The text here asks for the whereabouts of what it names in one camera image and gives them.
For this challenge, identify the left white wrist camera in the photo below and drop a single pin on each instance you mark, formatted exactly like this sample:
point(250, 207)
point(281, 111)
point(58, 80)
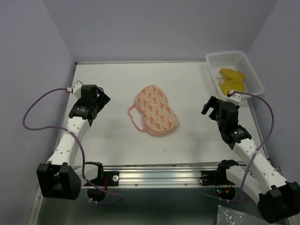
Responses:
point(76, 89)

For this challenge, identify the white plastic basket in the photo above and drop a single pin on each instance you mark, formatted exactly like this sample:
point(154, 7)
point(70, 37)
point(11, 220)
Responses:
point(238, 61)

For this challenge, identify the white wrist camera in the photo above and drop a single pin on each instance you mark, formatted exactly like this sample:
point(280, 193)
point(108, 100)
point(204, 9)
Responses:
point(76, 89)
point(234, 98)

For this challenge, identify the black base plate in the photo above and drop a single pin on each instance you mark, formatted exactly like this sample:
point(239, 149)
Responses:
point(213, 178)
point(98, 175)

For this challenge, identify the floral mesh laundry bag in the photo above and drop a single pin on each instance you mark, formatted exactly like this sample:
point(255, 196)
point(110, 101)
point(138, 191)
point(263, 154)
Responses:
point(157, 116)

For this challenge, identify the yellow bra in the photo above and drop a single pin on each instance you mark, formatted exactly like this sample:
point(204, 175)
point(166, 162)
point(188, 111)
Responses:
point(233, 80)

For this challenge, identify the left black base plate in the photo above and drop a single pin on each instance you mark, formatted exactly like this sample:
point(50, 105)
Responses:
point(98, 175)

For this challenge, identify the clear plastic bag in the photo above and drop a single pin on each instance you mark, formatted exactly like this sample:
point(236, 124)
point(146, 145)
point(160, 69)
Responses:
point(227, 216)

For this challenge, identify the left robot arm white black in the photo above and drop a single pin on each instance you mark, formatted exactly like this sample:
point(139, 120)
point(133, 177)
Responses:
point(57, 177)

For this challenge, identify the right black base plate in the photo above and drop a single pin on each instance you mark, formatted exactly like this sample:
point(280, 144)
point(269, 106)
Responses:
point(213, 178)

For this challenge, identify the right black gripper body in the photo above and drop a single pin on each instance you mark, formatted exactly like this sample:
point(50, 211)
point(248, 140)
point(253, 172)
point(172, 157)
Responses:
point(221, 126)

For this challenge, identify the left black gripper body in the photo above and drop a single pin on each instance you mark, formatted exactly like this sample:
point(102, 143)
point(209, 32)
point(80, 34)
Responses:
point(77, 103)

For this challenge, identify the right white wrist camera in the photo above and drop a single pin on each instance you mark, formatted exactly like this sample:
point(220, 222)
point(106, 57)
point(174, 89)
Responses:
point(234, 98)

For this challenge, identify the aluminium mounting rail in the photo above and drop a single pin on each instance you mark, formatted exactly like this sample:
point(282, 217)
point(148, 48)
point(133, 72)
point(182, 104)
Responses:
point(161, 176)

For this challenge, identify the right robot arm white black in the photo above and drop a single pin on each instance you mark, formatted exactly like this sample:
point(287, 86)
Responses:
point(275, 197)

